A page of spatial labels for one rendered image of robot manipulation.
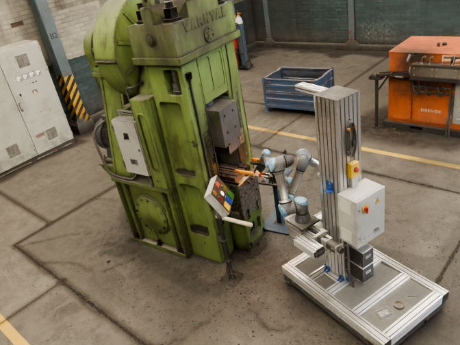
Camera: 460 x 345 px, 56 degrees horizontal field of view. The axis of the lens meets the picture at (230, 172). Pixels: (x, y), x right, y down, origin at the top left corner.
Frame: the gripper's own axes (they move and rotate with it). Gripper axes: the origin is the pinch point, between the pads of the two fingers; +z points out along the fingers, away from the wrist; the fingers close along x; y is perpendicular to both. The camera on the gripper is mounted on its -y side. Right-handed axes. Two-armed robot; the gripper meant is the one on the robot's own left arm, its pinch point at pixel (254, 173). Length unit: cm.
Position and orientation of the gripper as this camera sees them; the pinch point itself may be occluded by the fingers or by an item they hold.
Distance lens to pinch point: 453.8
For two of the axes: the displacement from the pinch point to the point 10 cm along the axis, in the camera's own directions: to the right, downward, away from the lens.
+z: -2.6, 6.8, 6.9
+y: 8.0, 5.5, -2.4
